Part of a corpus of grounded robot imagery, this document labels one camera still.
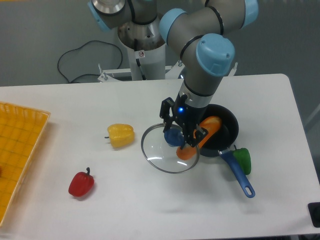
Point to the yellow toy bell pepper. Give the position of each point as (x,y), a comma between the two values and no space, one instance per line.
(120,135)

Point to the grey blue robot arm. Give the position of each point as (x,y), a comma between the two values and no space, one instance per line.
(198,89)

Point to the red toy bell pepper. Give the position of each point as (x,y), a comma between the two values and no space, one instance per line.
(81,183)

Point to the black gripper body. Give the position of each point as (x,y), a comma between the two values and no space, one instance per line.
(186,116)

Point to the black device at table edge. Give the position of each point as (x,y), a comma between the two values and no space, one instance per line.
(314,211)

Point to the orange toy bread loaf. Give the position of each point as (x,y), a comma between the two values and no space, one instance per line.
(212,124)

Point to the glass lid with blue knob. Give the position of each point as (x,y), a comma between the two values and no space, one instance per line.
(160,147)

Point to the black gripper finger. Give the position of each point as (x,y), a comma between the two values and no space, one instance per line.
(166,106)
(193,137)

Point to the dark pot with blue handle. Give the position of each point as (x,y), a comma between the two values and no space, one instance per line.
(221,144)

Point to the green toy bell pepper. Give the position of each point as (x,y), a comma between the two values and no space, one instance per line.
(242,156)

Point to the yellow plastic basket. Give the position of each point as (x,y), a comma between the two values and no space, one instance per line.
(21,128)

